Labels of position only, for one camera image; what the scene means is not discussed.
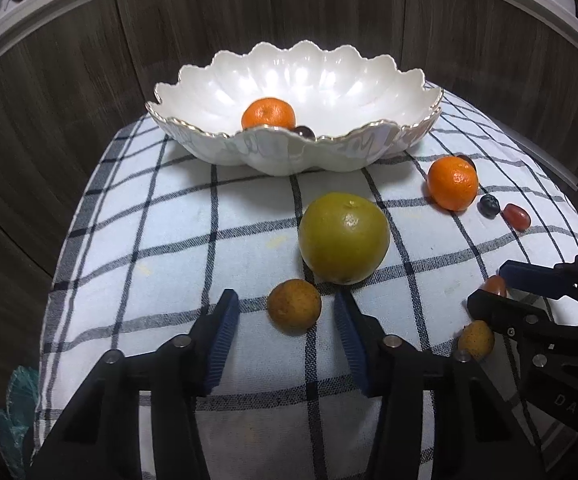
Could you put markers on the dark wood counter white edge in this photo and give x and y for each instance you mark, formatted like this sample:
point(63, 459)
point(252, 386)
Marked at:
point(44, 125)

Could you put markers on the brown longan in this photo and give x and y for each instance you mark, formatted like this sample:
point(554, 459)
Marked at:
point(294, 306)
point(475, 341)

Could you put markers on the dark purple grape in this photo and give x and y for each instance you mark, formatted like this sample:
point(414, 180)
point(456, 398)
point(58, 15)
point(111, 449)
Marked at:
point(303, 132)
point(467, 159)

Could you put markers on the red grape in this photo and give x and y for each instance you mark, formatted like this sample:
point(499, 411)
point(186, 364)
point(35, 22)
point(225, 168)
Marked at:
point(515, 217)
point(495, 286)

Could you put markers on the teal net bag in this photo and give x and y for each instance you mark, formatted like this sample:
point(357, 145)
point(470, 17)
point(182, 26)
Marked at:
point(16, 410)

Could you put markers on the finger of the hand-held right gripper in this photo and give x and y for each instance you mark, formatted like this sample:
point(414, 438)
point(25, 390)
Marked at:
point(494, 310)
point(529, 277)

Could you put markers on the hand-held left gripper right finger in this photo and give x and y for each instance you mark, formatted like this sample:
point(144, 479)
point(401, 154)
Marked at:
point(351, 342)

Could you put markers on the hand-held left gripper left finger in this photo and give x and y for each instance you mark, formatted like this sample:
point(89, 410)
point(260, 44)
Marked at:
point(221, 342)

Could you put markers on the orange mandarin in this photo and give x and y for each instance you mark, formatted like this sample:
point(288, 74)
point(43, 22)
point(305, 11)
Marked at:
point(268, 112)
point(451, 185)

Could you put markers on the blueberry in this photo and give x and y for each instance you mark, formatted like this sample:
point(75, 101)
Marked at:
point(489, 206)

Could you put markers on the large green citrus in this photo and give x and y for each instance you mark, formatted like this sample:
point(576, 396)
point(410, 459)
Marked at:
point(344, 237)

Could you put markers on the white black checked cloth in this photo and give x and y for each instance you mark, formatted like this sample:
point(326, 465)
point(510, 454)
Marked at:
point(169, 240)

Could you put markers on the white scalloped ceramic bowl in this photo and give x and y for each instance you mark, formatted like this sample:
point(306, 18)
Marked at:
point(319, 75)

